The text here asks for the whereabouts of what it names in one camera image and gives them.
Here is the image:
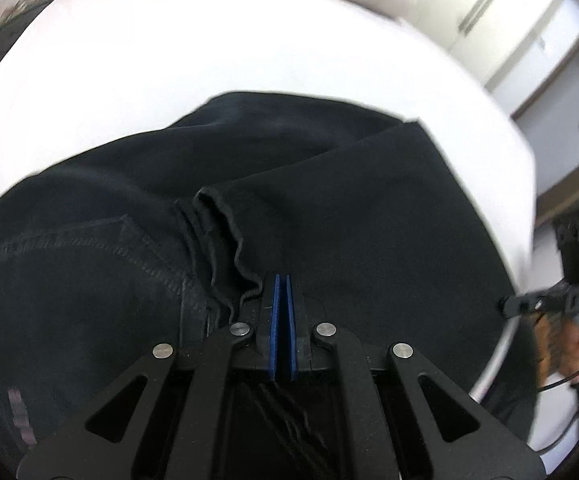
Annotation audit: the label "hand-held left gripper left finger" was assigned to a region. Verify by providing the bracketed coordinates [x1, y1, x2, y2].
[16, 274, 282, 480]

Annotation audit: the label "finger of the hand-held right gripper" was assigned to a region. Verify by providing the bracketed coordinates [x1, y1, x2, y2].
[500, 282, 575, 318]

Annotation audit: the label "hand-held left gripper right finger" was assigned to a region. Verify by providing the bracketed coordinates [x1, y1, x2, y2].
[286, 274, 545, 480]

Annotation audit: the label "black pants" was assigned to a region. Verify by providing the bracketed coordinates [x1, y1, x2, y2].
[0, 91, 537, 480]

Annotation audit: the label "white wardrobe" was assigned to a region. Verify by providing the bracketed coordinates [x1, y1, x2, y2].
[409, 0, 579, 201]

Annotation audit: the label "bed with white sheet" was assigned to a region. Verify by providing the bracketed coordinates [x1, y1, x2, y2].
[0, 0, 537, 456]

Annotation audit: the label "dark grey nightstand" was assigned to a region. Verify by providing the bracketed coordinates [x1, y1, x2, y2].
[0, 0, 65, 68]

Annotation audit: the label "black cable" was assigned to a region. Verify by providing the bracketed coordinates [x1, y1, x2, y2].
[532, 367, 579, 456]

